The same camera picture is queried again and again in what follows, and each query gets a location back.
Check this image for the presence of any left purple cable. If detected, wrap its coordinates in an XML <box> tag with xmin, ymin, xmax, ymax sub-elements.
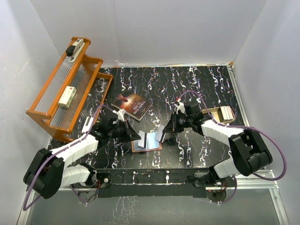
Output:
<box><xmin>23</xmin><ymin>105</ymin><xmax>118</xmax><ymax>211</ymax></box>

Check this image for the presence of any small white green box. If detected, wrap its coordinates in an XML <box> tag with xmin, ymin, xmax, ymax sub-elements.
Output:
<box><xmin>58</xmin><ymin>86</ymin><xmax>76</xmax><ymax>108</ymax></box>

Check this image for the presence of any beige oval tray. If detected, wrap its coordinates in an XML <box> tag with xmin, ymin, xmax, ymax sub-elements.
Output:
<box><xmin>209</xmin><ymin>107</ymin><xmax>235</xmax><ymax>124</ymax></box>

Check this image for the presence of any stack of credit cards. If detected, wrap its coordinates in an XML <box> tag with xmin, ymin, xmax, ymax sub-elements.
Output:
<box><xmin>218</xmin><ymin>106</ymin><xmax>235</xmax><ymax>123</ymax></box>

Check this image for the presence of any orange wooden shelf rack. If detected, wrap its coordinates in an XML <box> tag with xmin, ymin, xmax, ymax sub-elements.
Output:
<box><xmin>26</xmin><ymin>37</ymin><xmax>113</xmax><ymax>142</ymax></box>

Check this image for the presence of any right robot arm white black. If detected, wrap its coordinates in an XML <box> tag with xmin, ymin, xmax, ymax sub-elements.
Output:
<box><xmin>162</xmin><ymin>105</ymin><xmax>273</xmax><ymax>186</ymax></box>

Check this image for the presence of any dark paperback book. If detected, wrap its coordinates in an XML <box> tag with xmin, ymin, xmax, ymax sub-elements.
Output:
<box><xmin>111</xmin><ymin>90</ymin><xmax>152</xmax><ymax>121</ymax></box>

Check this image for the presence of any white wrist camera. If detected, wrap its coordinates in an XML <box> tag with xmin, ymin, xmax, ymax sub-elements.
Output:
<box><xmin>116</xmin><ymin>109</ymin><xmax>126</xmax><ymax>122</ymax></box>
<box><xmin>174</xmin><ymin>101</ymin><xmax>185</xmax><ymax>114</ymax></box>

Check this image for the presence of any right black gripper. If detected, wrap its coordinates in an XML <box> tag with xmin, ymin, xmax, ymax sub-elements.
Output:
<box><xmin>163</xmin><ymin>112</ymin><xmax>193</xmax><ymax>133</ymax></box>

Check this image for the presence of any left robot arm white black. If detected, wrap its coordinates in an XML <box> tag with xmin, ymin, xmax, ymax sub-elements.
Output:
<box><xmin>23</xmin><ymin>111</ymin><xmax>141</xmax><ymax>199</ymax></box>

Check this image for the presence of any black white stapler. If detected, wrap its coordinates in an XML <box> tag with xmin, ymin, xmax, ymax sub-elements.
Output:
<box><xmin>66</xmin><ymin>38</ymin><xmax>85</xmax><ymax>62</ymax></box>

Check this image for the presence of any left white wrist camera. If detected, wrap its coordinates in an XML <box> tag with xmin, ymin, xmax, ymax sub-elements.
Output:
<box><xmin>116</xmin><ymin>109</ymin><xmax>126</xmax><ymax>122</ymax></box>

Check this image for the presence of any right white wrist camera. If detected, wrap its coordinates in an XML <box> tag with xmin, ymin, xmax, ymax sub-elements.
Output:
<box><xmin>174</xmin><ymin>101</ymin><xmax>185</xmax><ymax>114</ymax></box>

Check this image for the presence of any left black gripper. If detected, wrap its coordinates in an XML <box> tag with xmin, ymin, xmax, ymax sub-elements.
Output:
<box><xmin>108</xmin><ymin>119</ymin><xmax>141</xmax><ymax>143</ymax></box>

